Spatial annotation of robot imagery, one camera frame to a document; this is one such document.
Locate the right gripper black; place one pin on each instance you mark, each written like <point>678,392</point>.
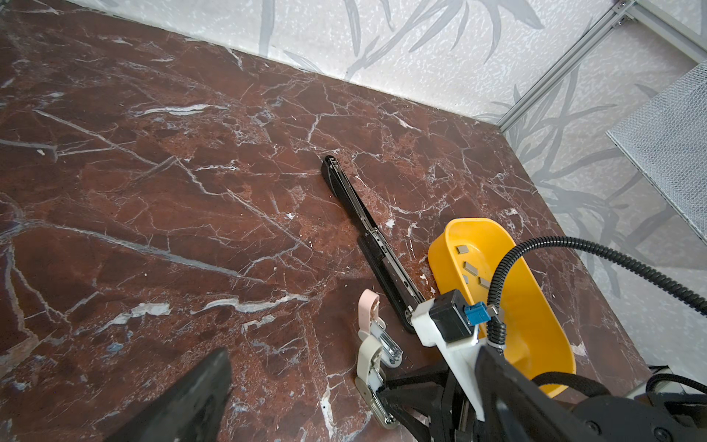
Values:
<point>431,405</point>

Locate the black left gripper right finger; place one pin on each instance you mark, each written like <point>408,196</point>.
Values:
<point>515,409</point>

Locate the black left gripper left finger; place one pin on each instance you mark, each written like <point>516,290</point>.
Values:
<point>190,410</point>

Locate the beige mini stapler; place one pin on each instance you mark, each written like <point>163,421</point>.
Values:
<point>369,380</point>

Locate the black metal stapler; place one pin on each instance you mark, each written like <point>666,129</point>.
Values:
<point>397,285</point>

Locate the yellow plastic tray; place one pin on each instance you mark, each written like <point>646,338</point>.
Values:
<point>535,341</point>

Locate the white wire mesh basket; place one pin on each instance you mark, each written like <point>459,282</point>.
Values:
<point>665,139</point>

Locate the aluminium frame corner post right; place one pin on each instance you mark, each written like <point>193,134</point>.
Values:
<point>593,37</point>

